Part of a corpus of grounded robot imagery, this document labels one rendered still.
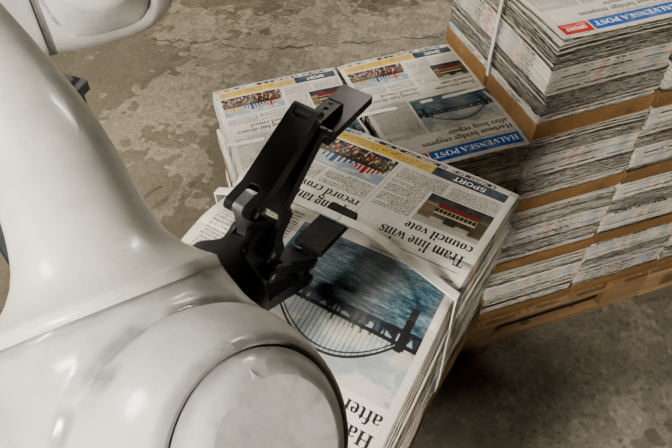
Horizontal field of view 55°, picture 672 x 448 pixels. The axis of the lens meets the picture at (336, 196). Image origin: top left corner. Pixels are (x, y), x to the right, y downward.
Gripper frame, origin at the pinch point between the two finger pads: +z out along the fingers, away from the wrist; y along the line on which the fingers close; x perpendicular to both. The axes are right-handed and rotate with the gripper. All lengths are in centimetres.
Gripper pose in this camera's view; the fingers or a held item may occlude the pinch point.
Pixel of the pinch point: (344, 160)
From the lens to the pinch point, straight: 59.2
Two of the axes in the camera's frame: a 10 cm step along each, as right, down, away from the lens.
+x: 8.5, 4.1, -3.4
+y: -0.7, 7.1, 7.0
